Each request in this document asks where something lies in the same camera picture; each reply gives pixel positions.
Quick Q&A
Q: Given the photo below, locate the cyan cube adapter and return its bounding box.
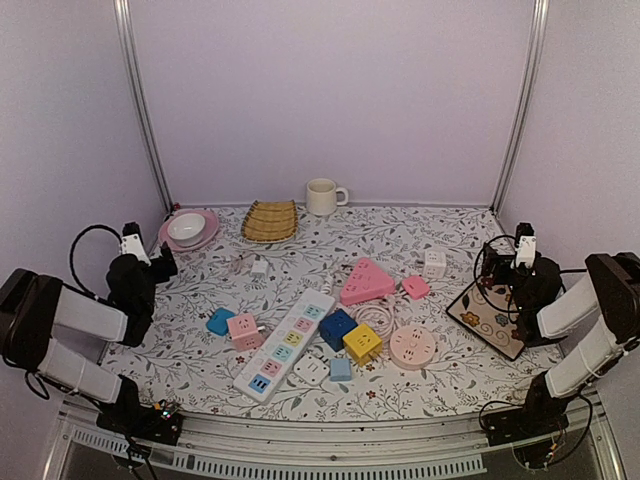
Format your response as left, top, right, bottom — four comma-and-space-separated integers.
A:
206, 308, 236, 337

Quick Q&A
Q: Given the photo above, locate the small pink plug adapter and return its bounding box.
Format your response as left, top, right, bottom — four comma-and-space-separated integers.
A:
401, 275, 430, 300

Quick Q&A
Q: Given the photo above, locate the pink cube adapter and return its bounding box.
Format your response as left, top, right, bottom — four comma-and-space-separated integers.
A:
227, 313, 265, 352

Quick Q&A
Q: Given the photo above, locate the round pink socket hub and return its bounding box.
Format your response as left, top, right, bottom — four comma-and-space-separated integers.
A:
389, 324, 436, 371

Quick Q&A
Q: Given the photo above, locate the white power strip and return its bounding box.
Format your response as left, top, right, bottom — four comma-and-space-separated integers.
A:
232, 288, 336, 404

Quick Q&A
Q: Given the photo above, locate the pink power strip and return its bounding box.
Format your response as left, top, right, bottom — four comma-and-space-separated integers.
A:
340, 257, 396, 306

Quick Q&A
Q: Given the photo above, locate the yellow cube adapter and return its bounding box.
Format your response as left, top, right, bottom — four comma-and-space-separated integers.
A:
343, 324, 383, 367

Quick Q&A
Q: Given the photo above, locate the dark blue cube adapter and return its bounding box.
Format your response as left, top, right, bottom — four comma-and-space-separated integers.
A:
319, 309, 358, 352

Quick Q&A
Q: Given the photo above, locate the light blue plug adapter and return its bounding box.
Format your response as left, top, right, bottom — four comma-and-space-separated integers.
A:
329, 358, 352, 382

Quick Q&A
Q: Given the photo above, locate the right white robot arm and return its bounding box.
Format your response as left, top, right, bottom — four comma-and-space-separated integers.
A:
474, 237, 639, 436

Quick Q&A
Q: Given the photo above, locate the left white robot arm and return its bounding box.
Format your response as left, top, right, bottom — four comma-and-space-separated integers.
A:
1, 246, 178, 434

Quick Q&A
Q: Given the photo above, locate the white plug adapter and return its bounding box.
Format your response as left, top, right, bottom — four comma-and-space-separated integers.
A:
294, 355, 330, 386

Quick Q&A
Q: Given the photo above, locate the floral square tray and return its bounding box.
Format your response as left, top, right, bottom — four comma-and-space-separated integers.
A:
446, 282, 525, 361

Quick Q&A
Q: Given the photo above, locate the pink plate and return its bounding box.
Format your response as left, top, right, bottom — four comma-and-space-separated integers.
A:
158, 209, 219, 253

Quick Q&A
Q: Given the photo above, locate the white bowl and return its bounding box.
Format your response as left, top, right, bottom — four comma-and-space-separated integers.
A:
167, 213, 206, 247

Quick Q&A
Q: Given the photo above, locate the white floral cube adapter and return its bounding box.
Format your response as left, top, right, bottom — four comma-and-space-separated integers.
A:
422, 249, 447, 279

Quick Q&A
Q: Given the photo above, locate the white charger with prongs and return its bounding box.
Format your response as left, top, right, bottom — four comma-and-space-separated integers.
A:
250, 257, 270, 278

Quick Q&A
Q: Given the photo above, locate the yellow bamboo tray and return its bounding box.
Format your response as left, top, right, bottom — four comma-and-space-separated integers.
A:
241, 200, 298, 244

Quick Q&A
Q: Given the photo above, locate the cream ceramic mug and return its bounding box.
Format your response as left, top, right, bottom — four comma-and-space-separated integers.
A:
306, 178, 349, 216

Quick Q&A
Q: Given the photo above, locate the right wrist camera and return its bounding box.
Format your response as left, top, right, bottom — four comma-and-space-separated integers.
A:
512, 222, 537, 270

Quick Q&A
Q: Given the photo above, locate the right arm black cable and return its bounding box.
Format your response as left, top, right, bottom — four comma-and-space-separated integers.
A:
472, 233, 591, 331

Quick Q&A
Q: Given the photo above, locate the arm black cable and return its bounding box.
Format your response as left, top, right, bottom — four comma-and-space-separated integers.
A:
472, 233, 591, 331
68, 224, 126, 301

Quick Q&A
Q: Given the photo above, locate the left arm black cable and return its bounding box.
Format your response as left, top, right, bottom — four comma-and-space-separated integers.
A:
68, 224, 126, 301

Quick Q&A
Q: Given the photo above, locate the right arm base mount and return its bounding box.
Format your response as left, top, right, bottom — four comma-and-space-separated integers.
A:
478, 374, 593, 446

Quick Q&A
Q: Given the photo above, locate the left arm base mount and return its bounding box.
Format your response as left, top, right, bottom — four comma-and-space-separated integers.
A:
96, 375, 184, 446

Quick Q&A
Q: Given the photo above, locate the aluminium front rail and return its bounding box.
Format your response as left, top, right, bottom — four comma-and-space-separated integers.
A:
43, 392, 628, 479

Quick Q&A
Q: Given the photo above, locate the left aluminium corner post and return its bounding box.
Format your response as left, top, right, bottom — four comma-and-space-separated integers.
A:
113, 0, 174, 214

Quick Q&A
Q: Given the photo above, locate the aluminium corner post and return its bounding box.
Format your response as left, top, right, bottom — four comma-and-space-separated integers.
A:
490, 0, 550, 216
113, 0, 174, 214

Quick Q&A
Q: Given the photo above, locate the right aluminium corner post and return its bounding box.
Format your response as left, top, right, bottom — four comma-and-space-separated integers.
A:
490, 0, 550, 216

